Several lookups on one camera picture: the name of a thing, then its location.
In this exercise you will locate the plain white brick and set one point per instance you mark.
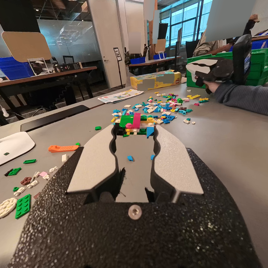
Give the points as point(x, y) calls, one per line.
point(64, 158)

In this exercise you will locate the small beige board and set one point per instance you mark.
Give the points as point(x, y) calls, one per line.
point(160, 46)

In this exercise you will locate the pile of toy bricks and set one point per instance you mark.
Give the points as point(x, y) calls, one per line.
point(165, 106)

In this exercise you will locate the wooden table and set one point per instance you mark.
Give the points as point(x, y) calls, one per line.
point(52, 73)
point(159, 60)

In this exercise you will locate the pink tile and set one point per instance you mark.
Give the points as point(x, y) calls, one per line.
point(43, 173)

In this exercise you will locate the white door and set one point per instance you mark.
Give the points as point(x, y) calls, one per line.
point(104, 31)

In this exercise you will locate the orange brick separator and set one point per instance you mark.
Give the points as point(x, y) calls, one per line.
point(60, 148)

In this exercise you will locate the small black brick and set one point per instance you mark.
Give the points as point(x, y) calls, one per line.
point(7, 173)

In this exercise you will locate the large beige board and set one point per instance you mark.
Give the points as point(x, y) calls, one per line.
point(25, 46)

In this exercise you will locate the brown rounded plate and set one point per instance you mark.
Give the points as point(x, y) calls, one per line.
point(26, 181)

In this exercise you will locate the photo in clear stand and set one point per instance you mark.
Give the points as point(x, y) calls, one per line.
point(38, 67)

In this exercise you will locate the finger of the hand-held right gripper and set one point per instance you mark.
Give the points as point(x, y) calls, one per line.
point(207, 62)
point(196, 69)

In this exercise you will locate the white round plate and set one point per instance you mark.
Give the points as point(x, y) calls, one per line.
point(7, 207)

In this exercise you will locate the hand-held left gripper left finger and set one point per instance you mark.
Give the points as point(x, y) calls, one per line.
point(94, 163)

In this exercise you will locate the thin green plate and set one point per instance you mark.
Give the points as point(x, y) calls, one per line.
point(29, 161)

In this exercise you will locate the small white plate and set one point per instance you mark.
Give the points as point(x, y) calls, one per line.
point(46, 177)

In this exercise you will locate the grey desk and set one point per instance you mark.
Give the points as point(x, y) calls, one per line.
point(209, 146)

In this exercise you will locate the white and green piece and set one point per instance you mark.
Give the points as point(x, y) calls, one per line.
point(20, 191)

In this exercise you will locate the white bracket piece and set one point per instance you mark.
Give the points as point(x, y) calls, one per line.
point(32, 184)

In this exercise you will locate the white board stand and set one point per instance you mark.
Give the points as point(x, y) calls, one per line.
point(161, 55)

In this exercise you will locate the black office chair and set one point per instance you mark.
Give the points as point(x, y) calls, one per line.
point(190, 49)

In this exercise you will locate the pale grey stick piece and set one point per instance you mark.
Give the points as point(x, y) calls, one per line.
point(35, 176)

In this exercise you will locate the stack of blue bins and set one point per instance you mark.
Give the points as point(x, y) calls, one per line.
point(14, 69)

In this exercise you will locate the instruction booklet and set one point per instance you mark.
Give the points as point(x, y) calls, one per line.
point(117, 96)

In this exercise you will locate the green plastic bin stack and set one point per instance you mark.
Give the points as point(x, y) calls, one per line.
point(259, 69)

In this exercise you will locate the yellow toy brick box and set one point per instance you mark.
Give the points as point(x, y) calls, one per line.
point(134, 81)

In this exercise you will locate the multicoloured toy brick assembly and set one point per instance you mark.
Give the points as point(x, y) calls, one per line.
point(125, 121)

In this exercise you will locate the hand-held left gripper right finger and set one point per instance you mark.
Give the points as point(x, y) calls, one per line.
point(175, 167)

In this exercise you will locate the black product box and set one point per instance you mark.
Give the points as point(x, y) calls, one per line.
point(69, 67)

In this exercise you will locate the white clip piece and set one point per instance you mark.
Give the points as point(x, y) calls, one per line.
point(53, 169)

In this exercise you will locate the white and teal brick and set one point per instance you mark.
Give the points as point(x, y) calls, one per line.
point(186, 120)

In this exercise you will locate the green wedge plate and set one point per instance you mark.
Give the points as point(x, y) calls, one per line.
point(15, 171)

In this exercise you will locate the person's right forearm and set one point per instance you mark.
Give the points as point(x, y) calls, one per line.
point(240, 96)

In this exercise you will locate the dark brown brick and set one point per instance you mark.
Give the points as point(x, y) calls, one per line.
point(37, 195)

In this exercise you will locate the large green studded plate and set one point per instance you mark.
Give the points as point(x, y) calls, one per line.
point(23, 206)

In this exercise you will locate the blue plastic bin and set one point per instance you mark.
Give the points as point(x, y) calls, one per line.
point(138, 60)
point(156, 57)
point(260, 44)

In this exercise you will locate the black display panel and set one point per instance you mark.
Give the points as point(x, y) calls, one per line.
point(163, 31)

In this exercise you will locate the sign stand with tag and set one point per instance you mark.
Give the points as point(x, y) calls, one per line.
point(117, 54)

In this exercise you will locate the person's right hand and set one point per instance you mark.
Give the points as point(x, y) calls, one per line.
point(212, 87)

